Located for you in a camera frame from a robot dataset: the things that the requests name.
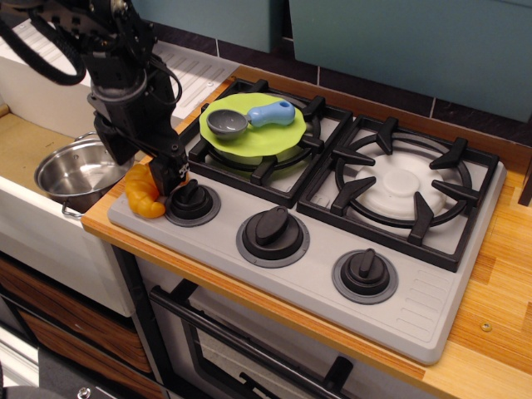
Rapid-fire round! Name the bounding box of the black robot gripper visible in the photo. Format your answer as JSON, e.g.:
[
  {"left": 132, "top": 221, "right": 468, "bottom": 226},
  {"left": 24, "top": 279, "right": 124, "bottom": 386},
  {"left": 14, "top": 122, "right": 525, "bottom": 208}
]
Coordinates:
[{"left": 88, "top": 62, "right": 190, "bottom": 196}]

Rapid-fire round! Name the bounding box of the orange toy croissant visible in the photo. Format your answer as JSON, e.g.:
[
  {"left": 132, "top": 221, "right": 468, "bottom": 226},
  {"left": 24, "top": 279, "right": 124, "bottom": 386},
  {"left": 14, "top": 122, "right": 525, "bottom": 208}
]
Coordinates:
[{"left": 125, "top": 164, "right": 165, "bottom": 219}]

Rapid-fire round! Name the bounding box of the blue grey toy spoon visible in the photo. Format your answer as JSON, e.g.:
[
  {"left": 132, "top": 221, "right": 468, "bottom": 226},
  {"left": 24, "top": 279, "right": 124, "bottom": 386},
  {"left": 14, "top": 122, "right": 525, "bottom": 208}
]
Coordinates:
[{"left": 206, "top": 101, "right": 296, "bottom": 140}]

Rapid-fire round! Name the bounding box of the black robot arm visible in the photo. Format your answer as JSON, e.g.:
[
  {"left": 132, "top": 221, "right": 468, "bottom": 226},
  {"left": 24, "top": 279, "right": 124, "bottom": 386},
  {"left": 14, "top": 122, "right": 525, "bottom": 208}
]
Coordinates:
[{"left": 1, "top": 1, "right": 189, "bottom": 196}]

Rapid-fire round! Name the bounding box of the small steel pot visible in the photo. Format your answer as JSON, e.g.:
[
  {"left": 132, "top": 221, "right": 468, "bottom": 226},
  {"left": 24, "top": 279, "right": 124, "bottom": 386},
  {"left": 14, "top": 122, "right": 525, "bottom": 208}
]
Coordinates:
[{"left": 34, "top": 131, "right": 135, "bottom": 219}]

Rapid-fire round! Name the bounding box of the green plastic plate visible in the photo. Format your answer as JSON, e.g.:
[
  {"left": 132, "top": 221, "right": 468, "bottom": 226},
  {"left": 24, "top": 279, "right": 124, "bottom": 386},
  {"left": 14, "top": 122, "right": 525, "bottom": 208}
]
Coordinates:
[{"left": 199, "top": 93, "right": 307, "bottom": 157}]

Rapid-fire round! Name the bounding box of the white toy sink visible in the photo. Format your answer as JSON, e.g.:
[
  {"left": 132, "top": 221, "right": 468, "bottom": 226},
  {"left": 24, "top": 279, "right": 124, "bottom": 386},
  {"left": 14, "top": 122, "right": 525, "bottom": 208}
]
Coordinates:
[{"left": 0, "top": 8, "right": 242, "bottom": 318}]

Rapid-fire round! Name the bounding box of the left black stove knob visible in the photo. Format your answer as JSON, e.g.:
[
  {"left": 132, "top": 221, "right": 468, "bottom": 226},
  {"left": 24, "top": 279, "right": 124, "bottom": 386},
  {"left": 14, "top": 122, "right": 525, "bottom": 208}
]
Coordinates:
[{"left": 165, "top": 179, "right": 221, "bottom": 228}]

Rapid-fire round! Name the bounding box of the black stove knob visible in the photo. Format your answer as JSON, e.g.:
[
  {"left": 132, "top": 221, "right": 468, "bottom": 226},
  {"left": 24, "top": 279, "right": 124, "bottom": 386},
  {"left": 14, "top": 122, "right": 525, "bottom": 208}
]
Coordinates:
[
  {"left": 165, "top": 179, "right": 221, "bottom": 228},
  {"left": 332, "top": 249, "right": 399, "bottom": 305},
  {"left": 236, "top": 206, "right": 310, "bottom": 268}
]

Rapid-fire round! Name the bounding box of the left black burner grate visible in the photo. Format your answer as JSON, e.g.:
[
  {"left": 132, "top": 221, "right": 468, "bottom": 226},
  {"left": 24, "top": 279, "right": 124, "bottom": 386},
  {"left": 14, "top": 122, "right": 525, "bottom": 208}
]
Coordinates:
[{"left": 180, "top": 79, "right": 353, "bottom": 208}]

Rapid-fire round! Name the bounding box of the black burner grate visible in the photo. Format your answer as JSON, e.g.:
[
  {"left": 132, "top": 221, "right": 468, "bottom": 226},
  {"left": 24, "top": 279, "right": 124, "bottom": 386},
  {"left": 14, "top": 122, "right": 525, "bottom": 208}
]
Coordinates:
[
  {"left": 298, "top": 116, "right": 506, "bottom": 272},
  {"left": 180, "top": 79, "right": 353, "bottom": 208}
]

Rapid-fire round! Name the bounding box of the middle black stove knob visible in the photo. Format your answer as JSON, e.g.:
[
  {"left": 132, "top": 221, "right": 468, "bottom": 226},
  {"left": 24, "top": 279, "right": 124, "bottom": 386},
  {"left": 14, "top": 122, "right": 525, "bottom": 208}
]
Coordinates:
[{"left": 236, "top": 206, "right": 310, "bottom": 268}]

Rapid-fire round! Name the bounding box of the wooden drawer front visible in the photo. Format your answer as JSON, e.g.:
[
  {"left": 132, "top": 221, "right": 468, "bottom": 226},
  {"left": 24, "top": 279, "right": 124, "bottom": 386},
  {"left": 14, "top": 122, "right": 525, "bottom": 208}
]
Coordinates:
[{"left": 1, "top": 254, "right": 165, "bottom": 398}]

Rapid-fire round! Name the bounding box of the oven door with window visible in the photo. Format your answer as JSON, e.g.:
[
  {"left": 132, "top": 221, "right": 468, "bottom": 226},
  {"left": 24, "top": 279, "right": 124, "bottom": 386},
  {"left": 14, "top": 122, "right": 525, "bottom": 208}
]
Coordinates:
[{"left": 137, "top": 259, "right": 428, "bottom": 398}]

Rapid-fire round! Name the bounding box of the grey toy stove top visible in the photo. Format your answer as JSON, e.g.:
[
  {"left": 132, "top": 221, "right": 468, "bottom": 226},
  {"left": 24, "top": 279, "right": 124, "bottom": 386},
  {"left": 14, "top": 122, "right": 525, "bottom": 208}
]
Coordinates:
[{"left": 108, "top": 80, "right": 506, "bottom": 364}]

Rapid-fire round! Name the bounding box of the right black stove knob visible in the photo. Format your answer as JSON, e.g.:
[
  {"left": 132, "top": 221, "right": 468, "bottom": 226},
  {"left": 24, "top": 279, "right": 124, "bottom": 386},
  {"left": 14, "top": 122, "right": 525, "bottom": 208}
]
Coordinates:
[{"left": 332, "top": 249, "right": 399, "bottom": 305}]

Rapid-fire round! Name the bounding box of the right black burner grate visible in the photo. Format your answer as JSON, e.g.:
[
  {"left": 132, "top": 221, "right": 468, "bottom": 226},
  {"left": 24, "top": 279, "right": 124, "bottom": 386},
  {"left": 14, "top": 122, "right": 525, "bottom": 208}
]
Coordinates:
[{"left": 298, "top": 116, "right": 506, "bottom": 272}]

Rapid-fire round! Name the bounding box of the black oven door handle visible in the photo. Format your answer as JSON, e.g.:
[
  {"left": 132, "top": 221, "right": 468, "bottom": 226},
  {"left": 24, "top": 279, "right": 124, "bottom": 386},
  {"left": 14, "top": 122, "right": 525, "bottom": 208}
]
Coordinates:
[{"left": 149, "top": 286, "right": 352, "bottom": 398}]

